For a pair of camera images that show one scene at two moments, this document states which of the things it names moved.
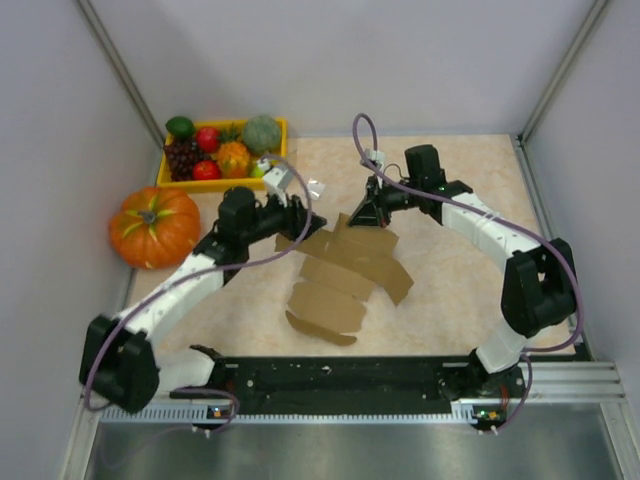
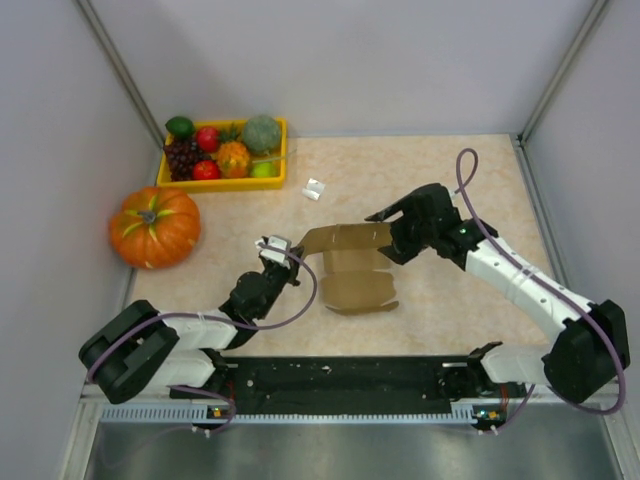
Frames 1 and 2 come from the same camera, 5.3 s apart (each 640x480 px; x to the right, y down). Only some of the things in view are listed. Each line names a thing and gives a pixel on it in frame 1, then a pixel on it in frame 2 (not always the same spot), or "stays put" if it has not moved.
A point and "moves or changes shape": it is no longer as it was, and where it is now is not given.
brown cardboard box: (339, 271) moves or changes shape
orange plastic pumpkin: (155, 228) stays put
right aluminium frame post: (562, 70) stays put
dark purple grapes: (182, 156) stays put
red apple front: (206, 170) stays put
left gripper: (293, 213) → (293, 271)
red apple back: (207, 139) stays put
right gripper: (370, 212) → (401, 250)
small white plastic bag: (314, 189) stays put
